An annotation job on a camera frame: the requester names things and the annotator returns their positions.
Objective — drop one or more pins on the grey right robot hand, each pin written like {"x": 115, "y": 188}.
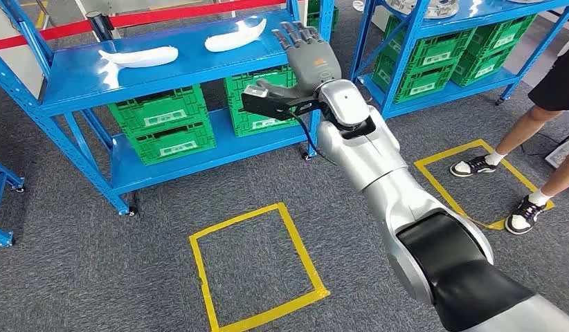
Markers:
{"x": 312, "y": 59}

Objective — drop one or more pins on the white car mirror shell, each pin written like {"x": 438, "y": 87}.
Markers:
{"x": 234, "y": 39}

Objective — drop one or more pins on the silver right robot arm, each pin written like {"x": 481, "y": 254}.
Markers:
{"x": 381, "y": 160}

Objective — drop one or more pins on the blue steel shelf rack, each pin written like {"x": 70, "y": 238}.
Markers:
{"x": 4, "y": 172}
{"x": 449, "y": 94}
{"x": 174, "y": 68}

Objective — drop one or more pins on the green plastic crate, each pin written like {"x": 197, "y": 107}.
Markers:
{"x": 500, "y": 39}
{"x": 236, "y": 91}
{"x": 160, "y": 107}
{"x": 313, "y": 13}
{"x": 417, "y": 85}
{"x": 431, "y": 46}
{"x": 174, "y": 144}
{"x": 481, "y": 71}
{"x": 252, "y": 129}

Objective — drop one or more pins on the crumpled clear plastic bag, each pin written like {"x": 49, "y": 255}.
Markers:
{"x": 358, "y": 5}

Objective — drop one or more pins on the grey wheel cover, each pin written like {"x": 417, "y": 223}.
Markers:
{"x": 426, "y": 9}

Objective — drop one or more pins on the red barrier belt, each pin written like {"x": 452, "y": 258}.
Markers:
{"x": 151, "y": 19}

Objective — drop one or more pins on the white mirror shell with scribble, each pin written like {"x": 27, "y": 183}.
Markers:
{"x": 142, "y": 57}

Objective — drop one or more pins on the person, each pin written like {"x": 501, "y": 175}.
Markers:
{"x": 518, "y": 133}

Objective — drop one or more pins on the black and white power box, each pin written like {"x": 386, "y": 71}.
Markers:
{"x": 562, "y": 153}

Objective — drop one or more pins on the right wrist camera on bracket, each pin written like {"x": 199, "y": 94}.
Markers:
{"x": 266, "y": 105}

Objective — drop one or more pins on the black stanchion post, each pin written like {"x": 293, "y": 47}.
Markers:
{"x": 100, "y": 25}

